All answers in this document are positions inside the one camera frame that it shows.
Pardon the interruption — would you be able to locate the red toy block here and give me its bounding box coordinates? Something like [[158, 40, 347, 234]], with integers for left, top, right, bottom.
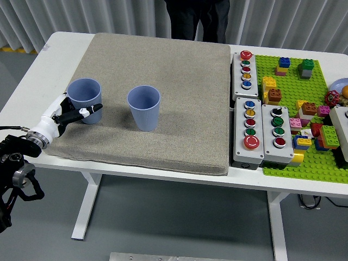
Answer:
[[309, 122, 325, 137]]

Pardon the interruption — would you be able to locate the white table leg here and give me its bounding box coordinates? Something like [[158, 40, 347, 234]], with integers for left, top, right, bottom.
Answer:
[[266, 190, 289, 261], [71, 171, 103, 241]]

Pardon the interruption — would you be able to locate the grey-brown fabric mat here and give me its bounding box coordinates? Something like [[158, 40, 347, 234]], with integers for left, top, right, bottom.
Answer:
[[43, 32, 231, 176]]

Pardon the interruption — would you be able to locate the translucent yellow toy block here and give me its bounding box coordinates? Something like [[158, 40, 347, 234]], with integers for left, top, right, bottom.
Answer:
[[287, 152, 305, 167]]

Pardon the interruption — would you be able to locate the white and pink toy block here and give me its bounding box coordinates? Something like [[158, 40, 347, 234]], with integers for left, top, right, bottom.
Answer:
[[298, 108, 312, 127]]

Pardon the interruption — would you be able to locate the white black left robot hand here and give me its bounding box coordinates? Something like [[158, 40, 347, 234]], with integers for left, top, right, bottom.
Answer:
[[32, 92, 103, 140]]

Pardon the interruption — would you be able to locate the grey five-button control box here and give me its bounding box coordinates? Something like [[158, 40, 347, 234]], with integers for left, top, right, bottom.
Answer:
[[230, 97, 265, 171], [231, 50, 259, 102]]

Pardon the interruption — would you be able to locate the black floor cable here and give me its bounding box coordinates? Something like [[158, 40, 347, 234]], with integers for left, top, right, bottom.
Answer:
[[325, 195, 348, 209]]

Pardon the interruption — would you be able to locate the blue ribbed plastic cup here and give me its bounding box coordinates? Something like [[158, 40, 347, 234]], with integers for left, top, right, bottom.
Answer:
[[67, 78, 103, 125], [127, 85, 161, 132]]

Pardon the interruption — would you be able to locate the white pleated curtain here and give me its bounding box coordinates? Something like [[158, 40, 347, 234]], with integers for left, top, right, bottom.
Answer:
[[0, 0, 348, 55]]

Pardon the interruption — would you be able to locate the person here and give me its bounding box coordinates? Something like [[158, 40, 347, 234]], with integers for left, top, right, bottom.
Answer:
[[164, 0, 231, 44]]

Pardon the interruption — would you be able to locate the white box with black base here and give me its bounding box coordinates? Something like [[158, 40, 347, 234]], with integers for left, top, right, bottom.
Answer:
[[328, 105, 348, 168]]

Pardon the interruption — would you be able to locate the light blue plate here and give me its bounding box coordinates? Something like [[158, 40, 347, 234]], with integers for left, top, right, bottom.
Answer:
[[330, 78, 348, 93]]

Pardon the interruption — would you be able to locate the green studded baseplate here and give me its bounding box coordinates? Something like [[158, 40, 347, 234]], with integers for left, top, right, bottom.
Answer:
[[254, 54, 348, 185]]

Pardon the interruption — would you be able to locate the red valve wheel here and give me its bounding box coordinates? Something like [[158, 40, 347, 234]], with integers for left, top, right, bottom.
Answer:
[[325, 90, 340, 107]]

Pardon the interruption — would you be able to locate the large green toy block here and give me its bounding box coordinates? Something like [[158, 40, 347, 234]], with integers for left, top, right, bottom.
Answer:
[[319, 125, 340, 150]]

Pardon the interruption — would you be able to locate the silver metal plate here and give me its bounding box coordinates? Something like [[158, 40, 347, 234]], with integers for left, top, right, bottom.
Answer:
[[109, 252, 213, 261]]

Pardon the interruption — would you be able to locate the brown toy block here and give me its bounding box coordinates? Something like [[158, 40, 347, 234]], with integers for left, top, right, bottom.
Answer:
[[268, 89, 282, 105], [301, 102, 318, 116]]

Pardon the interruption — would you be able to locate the grey selector switch control box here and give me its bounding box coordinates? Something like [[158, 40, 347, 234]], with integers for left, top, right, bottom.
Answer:
[[261, 103, 295, 167]]

